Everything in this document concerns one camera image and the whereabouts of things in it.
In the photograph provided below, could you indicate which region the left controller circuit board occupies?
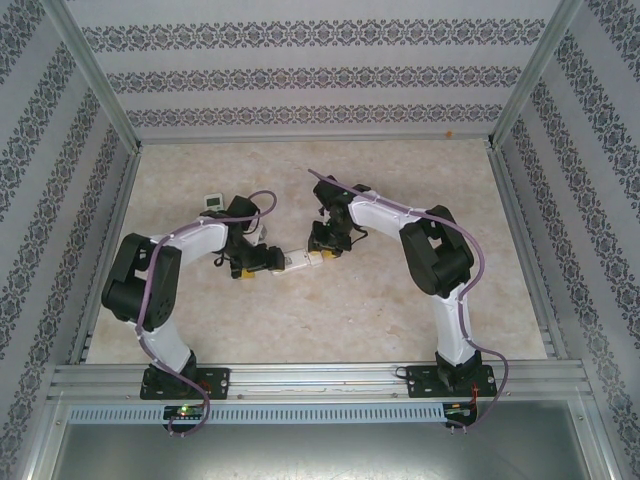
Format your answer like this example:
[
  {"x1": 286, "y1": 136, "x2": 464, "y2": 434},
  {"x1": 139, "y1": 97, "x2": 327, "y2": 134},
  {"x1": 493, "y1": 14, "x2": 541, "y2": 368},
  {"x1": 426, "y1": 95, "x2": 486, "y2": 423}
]
[{"x1": 163, "y1": 404, "x2": 204, "y2": 420}]

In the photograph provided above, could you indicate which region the grey metal sheet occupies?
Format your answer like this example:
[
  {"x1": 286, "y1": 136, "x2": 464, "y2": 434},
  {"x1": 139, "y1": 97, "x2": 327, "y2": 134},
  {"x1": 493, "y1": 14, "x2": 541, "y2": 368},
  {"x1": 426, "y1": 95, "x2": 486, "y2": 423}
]
[{"x1": 49, "y1": 422, "x2": 594, "y2": 480}]

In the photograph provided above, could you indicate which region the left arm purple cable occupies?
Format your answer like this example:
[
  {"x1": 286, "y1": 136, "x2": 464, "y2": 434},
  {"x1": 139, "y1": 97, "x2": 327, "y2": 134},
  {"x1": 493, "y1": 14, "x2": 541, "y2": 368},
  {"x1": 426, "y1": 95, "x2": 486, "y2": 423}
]
[{"x1": 134, "y1": 189, "x2": 279, "y2": 437}]

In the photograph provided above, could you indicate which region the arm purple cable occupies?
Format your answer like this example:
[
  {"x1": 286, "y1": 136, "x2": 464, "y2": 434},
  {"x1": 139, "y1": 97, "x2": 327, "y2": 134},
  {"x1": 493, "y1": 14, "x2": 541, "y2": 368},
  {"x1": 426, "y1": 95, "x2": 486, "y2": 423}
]
[
  {"x1": 134, "y1": 189, "x2": 279, "y2": 437},
  {"x1": 307, "y1": 168, "x2": 511, "y2": 431}
]

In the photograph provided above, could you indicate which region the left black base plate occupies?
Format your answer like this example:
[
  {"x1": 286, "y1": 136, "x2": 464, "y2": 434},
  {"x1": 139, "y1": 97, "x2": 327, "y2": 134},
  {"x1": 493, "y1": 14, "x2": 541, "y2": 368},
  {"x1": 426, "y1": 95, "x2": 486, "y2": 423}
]
[{"x1": 139, "y1": 367, "x2": 231, "y2": 401}]

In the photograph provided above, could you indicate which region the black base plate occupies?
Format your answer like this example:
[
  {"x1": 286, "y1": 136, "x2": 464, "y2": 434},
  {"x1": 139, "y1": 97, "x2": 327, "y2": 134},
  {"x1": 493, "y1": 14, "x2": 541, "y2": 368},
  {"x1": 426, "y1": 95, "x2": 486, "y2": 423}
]
[
  {"x1": 405, "y1": 363, "x2": 499, "y2": 400},
  {"x1": 139, "y1": 367, "x2": 231, "y2": 401}
]

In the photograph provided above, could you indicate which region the aluminium mounting rail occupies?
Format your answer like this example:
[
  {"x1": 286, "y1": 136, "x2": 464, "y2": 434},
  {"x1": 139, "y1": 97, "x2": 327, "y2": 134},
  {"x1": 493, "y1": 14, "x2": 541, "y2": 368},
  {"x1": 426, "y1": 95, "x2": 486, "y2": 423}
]
[{"x1": 47, "y1": 359, "x2": 594, "y2": 401}]

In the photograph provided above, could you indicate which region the aluminium table side rail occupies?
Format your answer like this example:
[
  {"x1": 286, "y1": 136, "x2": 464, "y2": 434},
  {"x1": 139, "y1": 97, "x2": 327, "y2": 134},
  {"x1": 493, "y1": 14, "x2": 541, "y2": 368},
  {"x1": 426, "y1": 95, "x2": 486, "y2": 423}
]
[
  {"x1": 485, "y1": 143, "x2": 570, "y2": 360},
  {"x1": 68, "y1": 148, "x2": 145, "y2": 366}
]

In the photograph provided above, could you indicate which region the slotted grey cable duct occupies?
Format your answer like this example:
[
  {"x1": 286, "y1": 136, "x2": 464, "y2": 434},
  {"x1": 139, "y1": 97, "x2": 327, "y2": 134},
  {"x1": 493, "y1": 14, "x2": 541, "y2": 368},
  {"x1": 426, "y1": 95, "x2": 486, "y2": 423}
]
[{"x1": 67, "y1": 403, "x2": 446, "y2": 424}]

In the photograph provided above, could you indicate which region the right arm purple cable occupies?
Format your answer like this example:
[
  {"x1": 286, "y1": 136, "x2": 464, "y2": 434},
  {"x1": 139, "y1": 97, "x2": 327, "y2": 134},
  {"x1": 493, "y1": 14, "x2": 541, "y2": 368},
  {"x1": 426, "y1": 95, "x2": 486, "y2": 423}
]
[{"x1": 307, "y1": 168, "x2": 511, "y2": 431}]

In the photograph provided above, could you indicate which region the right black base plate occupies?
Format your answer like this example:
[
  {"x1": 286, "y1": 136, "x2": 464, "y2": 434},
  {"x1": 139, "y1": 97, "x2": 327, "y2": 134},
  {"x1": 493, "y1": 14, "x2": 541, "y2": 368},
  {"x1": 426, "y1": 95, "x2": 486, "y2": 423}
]
[{"x1": 405, "y1": 363, "x2": 499, "y2": 400}]

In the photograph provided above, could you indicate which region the aluminium frame upright post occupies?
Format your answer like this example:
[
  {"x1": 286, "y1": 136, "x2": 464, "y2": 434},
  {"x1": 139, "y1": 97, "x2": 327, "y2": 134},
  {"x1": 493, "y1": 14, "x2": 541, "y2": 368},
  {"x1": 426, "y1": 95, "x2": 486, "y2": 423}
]
[
  {"x1": 489, "y1": 0, "x2": 585, "y2": 147},
  {"x1": 39, "y1": 0, "x2": 144, "y2": 152}
]

